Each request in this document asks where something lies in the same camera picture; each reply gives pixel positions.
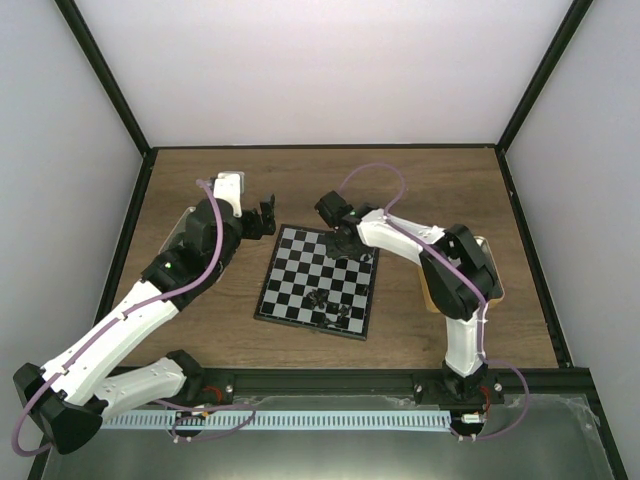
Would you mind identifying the black white chess board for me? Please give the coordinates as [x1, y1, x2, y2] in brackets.
[254, 224, 379, 341]

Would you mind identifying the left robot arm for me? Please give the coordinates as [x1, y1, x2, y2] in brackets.
[11, 194, 276, 456]

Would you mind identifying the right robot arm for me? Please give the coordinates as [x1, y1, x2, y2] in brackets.
[315, 191, 502, 403]

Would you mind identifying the pile of black chess pieces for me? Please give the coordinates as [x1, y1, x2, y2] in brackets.
[303, 289, 351, 329]

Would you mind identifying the pink metal tin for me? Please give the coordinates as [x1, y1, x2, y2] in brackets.
[158, 206, 196, 253]

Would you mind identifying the yellow metal tin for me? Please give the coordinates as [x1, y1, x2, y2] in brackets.
[419, 235, 505, 314]

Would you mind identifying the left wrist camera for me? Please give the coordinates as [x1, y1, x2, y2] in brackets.
[213, 171, 245, 218]

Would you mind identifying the light blue slotted cable duct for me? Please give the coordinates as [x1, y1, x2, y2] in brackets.
[103, 410, 451, 433]

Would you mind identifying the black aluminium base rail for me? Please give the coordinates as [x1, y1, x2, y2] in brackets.
[204, 368, 595, 408]

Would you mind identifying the black enclosure frame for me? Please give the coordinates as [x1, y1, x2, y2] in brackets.
[55, 0, 627, 479]

